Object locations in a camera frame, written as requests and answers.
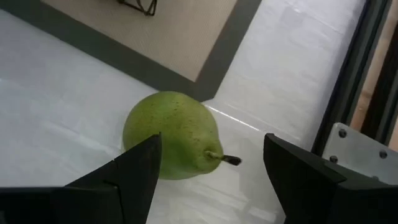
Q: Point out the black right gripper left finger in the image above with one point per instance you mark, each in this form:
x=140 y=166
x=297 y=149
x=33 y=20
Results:
x=124 y=193

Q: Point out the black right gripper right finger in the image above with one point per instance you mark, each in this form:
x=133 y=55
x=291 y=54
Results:
x=311 y=186

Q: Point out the green pear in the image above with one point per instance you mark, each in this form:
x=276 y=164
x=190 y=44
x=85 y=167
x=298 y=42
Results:
x=174 y=130

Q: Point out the silver metal mounting plate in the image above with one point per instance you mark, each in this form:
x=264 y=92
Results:
x=357 y=152

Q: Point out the white table cover sheet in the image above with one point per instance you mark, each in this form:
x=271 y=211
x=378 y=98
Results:
x=62 y=124

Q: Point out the beige placemat with grey border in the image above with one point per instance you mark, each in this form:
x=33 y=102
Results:
x=186 y=37

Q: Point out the black aluminium table frame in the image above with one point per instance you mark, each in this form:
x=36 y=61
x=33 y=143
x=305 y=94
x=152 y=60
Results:
x=351 y=77

